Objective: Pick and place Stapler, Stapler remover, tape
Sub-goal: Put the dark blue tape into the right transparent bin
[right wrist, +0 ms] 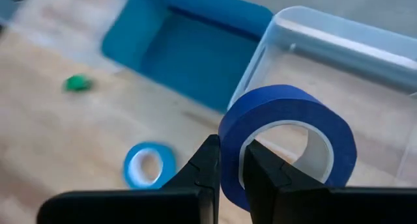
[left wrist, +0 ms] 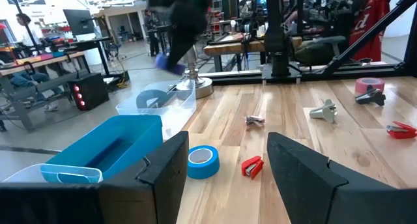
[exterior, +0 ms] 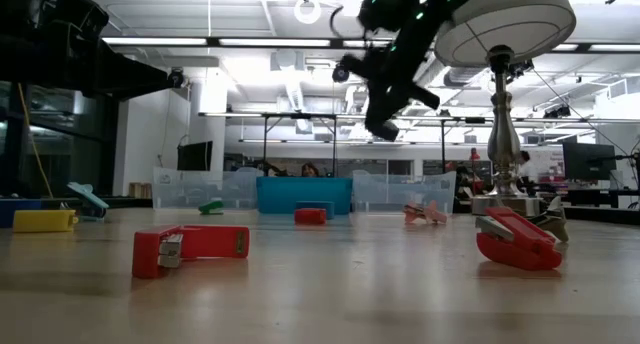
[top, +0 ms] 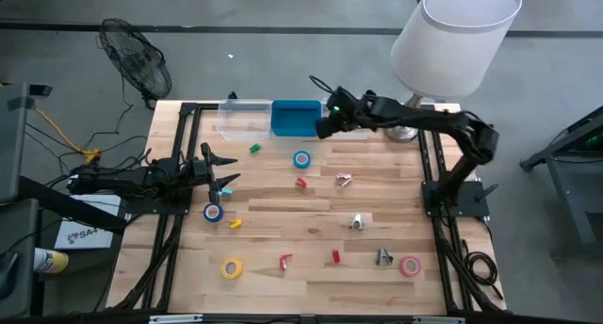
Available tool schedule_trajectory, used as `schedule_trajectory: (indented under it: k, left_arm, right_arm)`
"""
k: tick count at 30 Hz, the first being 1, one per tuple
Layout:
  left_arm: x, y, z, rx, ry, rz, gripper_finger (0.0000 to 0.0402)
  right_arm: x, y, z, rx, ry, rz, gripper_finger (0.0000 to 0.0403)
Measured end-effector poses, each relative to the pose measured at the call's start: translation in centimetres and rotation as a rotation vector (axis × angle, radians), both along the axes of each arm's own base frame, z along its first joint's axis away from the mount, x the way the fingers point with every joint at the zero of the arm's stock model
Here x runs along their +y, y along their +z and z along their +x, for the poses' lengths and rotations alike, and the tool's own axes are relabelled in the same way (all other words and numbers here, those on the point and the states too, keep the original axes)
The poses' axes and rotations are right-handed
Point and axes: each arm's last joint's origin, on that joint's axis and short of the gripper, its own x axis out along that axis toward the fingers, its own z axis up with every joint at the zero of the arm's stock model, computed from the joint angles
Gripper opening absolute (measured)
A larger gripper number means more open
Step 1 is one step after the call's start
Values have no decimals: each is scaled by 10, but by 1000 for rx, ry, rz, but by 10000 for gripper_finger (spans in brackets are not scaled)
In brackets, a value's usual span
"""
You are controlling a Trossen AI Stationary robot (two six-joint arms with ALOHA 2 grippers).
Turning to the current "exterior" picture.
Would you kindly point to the silver table lamp white shade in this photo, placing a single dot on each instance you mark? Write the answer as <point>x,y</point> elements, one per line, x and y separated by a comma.
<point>502,134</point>

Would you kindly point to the black metal gantry frame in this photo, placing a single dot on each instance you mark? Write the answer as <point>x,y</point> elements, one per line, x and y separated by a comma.
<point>300,116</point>

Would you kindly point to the yellow mini stapler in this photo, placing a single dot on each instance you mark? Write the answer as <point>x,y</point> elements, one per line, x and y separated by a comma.
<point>42,221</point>

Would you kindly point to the black desk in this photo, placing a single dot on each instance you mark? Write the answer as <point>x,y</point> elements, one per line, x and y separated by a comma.
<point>590,198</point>

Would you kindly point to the brown cardboard boxes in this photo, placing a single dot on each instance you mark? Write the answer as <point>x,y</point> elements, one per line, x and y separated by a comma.
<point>140,190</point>

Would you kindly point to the teal plastic bin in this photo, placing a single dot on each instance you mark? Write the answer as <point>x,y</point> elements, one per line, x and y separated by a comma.
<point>310,194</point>

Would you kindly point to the black monitor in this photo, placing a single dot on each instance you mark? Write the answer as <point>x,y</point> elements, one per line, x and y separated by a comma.
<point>587,161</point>
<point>195,155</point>

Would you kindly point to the black ceiling dome camera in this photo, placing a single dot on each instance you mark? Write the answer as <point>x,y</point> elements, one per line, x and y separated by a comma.
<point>175,78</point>
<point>340,74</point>

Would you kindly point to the gray staple remover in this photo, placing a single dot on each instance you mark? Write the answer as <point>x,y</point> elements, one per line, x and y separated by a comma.
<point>555,226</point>

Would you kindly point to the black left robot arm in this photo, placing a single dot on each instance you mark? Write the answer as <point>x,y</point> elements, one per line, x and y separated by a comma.
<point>20,34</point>

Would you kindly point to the small red stapler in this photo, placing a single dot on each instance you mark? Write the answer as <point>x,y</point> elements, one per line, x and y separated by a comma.
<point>310,216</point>

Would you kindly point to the green mini stapler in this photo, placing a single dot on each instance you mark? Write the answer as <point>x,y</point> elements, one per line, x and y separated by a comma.
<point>212,208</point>

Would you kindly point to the teal staple remover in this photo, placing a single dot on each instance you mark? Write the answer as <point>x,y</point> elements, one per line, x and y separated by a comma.
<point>87,194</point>

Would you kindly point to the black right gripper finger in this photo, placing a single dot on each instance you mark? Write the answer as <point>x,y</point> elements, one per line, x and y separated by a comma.
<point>376,124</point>
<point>391,126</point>

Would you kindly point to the pink staple remover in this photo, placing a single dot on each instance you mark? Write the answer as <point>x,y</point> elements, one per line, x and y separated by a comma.
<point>425,214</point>

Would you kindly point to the clear plastic bin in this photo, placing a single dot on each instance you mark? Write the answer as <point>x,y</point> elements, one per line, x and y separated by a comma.
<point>235,189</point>
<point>390,186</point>

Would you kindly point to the person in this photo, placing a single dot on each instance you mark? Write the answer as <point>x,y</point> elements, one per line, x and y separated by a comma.
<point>310,170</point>
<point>526,169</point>

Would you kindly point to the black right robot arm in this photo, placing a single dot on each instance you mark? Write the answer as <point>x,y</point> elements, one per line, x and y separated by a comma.
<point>425,14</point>

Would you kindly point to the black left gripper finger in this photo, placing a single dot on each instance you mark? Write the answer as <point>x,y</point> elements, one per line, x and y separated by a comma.
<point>135,76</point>

